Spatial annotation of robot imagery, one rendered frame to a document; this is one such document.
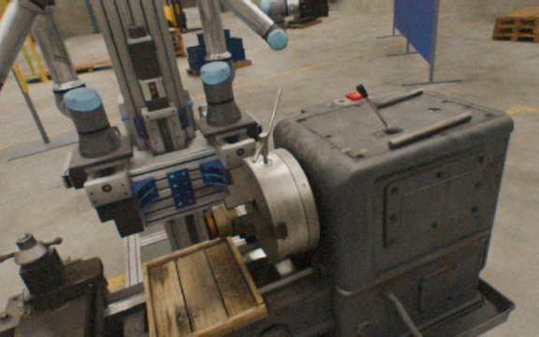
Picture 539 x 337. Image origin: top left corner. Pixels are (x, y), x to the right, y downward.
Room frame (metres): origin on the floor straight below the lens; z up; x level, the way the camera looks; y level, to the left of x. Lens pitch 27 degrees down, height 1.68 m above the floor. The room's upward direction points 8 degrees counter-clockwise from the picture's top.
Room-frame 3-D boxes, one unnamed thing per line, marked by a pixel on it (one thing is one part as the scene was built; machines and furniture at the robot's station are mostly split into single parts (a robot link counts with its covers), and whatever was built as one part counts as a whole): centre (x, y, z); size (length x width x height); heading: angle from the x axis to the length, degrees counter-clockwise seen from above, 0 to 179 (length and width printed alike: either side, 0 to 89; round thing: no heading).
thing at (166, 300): (0.82, 0.27, 0.89); 0.36 x 0.30 x 0.04; 19
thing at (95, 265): (0.79, 0.62, 0.99); 0.20 x 0.10 x 0.05; 109
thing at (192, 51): (8.10, 0.87, 0.39); 1.20 x 0.80 x 0.79; 124
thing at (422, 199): (1.05, -0.36, 1.06); 0.59 x 0.48 x 0.39; 109
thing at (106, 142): (1.34, 0.65, 1.21); 0.15 x 0.15 x 0.10
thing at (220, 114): (1.49, 0.18, 1.21); 0.15 x 0.15 x 0.10
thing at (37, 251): (0.78, 0.64, 1.13); 0.08 x 0.08 x 0.03
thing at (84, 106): (1.34, 0.66, 1.33); 0.13 x 0.12 x 0.14; 39
